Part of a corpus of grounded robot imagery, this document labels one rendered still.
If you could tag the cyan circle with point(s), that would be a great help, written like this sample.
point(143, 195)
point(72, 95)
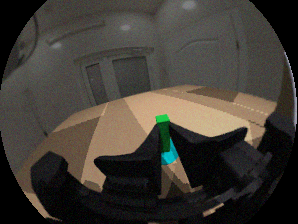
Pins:
point(169, 157)

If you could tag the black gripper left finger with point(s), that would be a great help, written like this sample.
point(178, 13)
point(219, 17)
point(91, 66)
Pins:
point(144, 162)

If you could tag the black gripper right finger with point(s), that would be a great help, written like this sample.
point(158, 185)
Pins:
point(198, 152)

